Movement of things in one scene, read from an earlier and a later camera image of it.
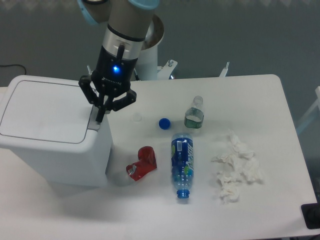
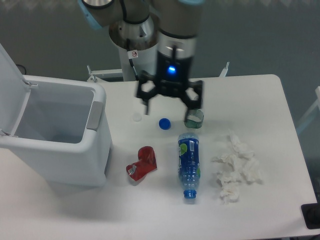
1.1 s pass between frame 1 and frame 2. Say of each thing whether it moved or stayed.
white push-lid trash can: stayed
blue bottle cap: stayed
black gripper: moved
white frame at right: stayed
